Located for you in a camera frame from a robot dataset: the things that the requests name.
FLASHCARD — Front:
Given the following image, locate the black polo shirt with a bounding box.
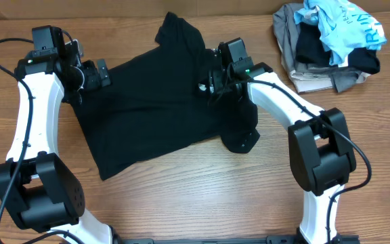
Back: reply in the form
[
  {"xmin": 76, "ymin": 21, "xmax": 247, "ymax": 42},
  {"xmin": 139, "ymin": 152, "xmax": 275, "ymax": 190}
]
[{"xmin": 72, "ymin": 13, "xmax": 259, "ymax": 180}]

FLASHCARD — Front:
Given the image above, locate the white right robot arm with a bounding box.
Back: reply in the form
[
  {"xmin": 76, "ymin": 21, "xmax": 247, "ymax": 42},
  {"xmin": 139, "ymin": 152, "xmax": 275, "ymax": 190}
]
[{"xmin": 207, "ymin": 38, "xmax": 360, "ymax": 244}]

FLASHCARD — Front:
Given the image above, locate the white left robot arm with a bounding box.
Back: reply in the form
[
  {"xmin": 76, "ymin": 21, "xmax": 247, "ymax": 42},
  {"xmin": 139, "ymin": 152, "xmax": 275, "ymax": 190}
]
[{"xmin": 0, "ymin": 26, "xmax": 121, "ymax": 243}]

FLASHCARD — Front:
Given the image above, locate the white beige folded garment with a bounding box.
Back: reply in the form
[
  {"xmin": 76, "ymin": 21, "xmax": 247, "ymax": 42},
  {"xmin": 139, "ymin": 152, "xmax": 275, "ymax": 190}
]
[{"xmin": 281, "ymin": 55, "xmax": 370, "ymax": 93}]

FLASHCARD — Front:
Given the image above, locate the grey folded garment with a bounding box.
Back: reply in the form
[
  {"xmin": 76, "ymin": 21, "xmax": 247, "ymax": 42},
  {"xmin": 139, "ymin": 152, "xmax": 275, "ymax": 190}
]
[{"xmin": 272, "ymin": 3, "xmax": 362, "ymax": 94}]

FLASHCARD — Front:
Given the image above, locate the black folded garment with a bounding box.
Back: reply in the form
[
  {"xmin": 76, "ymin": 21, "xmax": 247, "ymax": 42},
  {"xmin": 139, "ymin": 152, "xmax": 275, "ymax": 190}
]
[{"xmin": 296, "ymin": 22, "xmax": 381, "ymax": 75}]

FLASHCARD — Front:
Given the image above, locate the light blue printed shirt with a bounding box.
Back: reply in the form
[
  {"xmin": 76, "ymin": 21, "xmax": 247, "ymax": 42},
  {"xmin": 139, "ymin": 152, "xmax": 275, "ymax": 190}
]
[{"xmin": 294, "ymin": 0, "xmax": 387, "ymax": 66}]

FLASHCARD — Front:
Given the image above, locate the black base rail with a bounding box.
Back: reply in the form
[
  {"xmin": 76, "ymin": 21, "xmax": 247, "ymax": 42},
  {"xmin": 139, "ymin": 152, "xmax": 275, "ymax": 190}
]
[{"xmin": 116, "ymin": 234, "xmax": 361, "ymax": 244}]

